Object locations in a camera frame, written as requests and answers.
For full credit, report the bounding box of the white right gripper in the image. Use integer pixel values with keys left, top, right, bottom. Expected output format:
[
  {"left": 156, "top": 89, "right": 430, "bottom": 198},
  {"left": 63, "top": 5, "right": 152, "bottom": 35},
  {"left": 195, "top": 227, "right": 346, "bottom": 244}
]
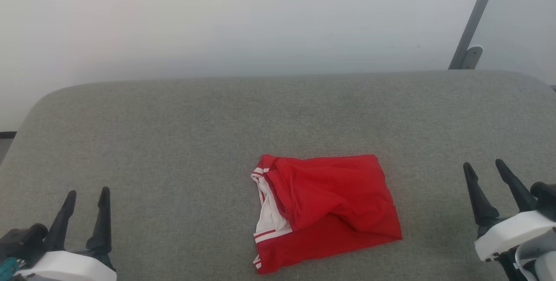
[{"left": 463, "top": 159, "right": 556, "bottom": 262}]

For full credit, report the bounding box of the red shirt with white sleeves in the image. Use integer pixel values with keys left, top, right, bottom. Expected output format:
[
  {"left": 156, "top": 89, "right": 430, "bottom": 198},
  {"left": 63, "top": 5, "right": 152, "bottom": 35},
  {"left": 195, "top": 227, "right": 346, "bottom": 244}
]
[{"left": 251, "top": 154, "right": 403, "bottom": 274}]

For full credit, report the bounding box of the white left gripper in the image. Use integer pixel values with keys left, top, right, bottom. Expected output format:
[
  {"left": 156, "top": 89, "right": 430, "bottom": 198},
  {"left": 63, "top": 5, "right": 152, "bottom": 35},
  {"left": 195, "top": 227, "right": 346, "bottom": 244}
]
[{"left": 15, "top": 187, "right": 118, "bottom": 281}]

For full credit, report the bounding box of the teal cable connector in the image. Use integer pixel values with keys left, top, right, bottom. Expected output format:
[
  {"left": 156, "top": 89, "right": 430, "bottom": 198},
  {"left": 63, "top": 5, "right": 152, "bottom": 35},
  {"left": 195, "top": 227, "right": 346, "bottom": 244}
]
[{"left": 0, "top": 257, "right": 21, "bottom": 280}]

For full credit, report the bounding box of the grey metal post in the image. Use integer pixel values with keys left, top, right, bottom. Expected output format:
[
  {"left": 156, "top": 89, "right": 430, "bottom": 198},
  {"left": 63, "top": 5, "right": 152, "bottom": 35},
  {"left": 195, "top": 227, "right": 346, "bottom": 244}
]
[{"left": 448, "top": 0, "right": 504, "bottom": 70}]

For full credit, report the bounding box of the grey fabric sofa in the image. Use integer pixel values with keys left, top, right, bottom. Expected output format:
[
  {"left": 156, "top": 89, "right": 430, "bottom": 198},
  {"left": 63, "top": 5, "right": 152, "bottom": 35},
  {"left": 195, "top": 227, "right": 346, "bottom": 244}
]
[{"left": 0, "top": 70, "right": 556, "bottom": 281}]

